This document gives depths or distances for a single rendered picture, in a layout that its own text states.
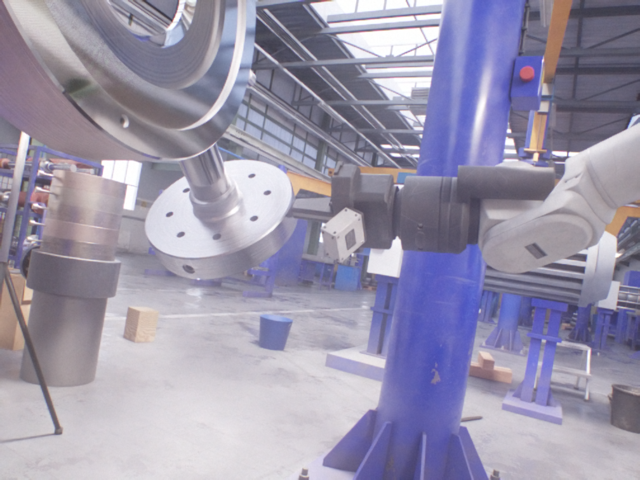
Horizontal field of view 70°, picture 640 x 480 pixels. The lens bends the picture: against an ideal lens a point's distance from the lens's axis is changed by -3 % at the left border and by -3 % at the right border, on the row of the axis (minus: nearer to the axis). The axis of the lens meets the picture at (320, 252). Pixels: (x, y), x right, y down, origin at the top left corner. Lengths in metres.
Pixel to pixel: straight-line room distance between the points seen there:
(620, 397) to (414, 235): 3.62
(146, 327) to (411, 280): 2.51
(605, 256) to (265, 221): 3.29
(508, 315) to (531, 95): 5.52
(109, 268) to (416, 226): 2.23
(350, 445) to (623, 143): 1.68
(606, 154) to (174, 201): 0.51
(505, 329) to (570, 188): 6.78
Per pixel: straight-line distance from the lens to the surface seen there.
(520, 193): 0.51
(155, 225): 0.63
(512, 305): 7.23
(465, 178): 0.51
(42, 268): 2.63
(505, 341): 7.26
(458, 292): 1.75
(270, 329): 4.14
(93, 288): 2.59
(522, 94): 1.96
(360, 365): 3.78
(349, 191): 0.52
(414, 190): 0.53
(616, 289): 10.47
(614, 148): 0.50
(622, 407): 4.08
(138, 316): 3.78
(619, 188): 0.50
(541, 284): 3.77
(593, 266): 3.65
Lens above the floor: 0.84
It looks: 1 degrees up
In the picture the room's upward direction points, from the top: 9 degrees clockwise
